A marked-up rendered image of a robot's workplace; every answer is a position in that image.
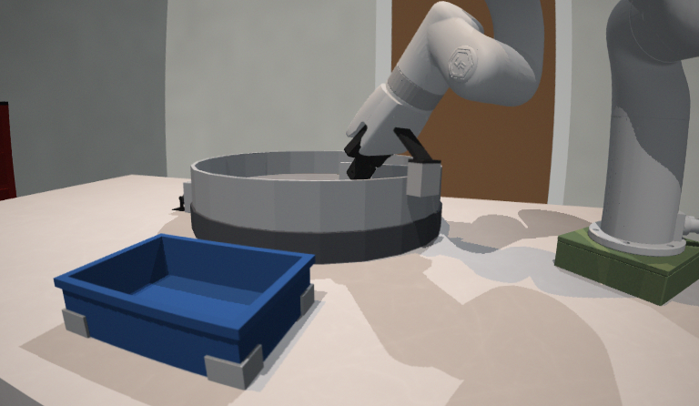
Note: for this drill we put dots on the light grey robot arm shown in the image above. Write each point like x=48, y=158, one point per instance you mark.
x=650, y=103

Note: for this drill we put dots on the blue crate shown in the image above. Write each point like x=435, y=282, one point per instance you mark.
x=194, y=276

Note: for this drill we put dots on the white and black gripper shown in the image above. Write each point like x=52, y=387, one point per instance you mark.
x=376, y=140

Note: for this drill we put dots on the grey round turntable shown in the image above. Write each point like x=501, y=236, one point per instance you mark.
x=319, y=211

